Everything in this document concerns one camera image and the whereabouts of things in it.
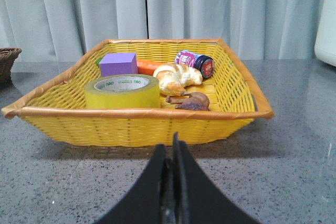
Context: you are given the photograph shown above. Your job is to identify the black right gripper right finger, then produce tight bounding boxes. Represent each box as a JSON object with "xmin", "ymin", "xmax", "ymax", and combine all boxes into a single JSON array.
[{"xmin": 172, "ymin": 133, "xmax": 258, "ymax": 223}]

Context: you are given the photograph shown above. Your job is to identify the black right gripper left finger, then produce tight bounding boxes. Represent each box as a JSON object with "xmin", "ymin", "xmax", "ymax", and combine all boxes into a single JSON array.
[{"xmin": 96, "ymin": 144, "xmax": 166, "ymax": 223}]

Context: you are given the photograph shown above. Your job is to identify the yellow tape roll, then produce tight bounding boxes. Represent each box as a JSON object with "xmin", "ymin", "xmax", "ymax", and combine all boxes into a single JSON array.
[{"xmin": 83, "ymin": 74, "xmax": 161, "ymax": 109}]

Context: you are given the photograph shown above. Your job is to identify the brown toy banana bunch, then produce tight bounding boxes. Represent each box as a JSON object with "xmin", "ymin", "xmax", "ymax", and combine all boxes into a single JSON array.
[{"xmin": 165, "ymin": 92, "xmax": 210, "ymax": 111}]

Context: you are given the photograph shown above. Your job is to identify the toy croissant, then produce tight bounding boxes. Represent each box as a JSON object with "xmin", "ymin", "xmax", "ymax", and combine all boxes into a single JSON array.
[{"xmin": 153, "ymin": 63, "xmax": 203, "ymax": 96}]

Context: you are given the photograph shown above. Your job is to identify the yellow woven basket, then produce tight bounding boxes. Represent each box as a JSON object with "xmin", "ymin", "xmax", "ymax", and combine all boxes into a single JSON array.
[{"xmin": 2, "ymin": 39, "xmax": 274, "ymax": 147}]

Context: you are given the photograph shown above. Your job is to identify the purple labelled can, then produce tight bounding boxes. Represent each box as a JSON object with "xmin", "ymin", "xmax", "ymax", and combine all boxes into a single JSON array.
[{"xmin": 175, "ymin": 50, "xmax": 215, "ymax": 78}]

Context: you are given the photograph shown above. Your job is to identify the orange toy carrot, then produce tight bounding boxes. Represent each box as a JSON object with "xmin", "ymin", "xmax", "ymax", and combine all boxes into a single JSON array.
[{"xmin": 136, "ymin": 59, "xmax": 165, "ymax": 76}]

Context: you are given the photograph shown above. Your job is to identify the purple foam cube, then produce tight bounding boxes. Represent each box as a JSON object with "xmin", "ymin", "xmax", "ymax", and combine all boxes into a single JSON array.
[{"xmin": 99, "ymin": 52, "xmax": 138, "ymax": 77}]

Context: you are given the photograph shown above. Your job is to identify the green toy leaf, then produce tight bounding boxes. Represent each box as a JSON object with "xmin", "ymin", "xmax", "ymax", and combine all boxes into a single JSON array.
[{"xmin": 95, "ymin": 58, "xmax": 102, "ymax": 67}]

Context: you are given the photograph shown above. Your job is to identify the white appliance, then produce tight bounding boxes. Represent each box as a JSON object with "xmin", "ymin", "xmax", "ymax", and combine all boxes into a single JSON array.
[{"xmin": 314, "ymin": 0, "xmax": 336, "ymax": 67}]

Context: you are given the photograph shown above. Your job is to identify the brown wicker basket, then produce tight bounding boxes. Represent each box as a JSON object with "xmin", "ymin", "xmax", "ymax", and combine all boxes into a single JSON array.
[{"xmin": 0, "ymin": 47, "xmax": 22, "ymax": 84}]

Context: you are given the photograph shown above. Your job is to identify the grey curtain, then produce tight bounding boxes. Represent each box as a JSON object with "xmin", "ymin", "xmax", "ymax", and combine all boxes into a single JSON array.
[{"xmin": 1, "ymin": 0, "xmax": 323, "ymax": 62}]

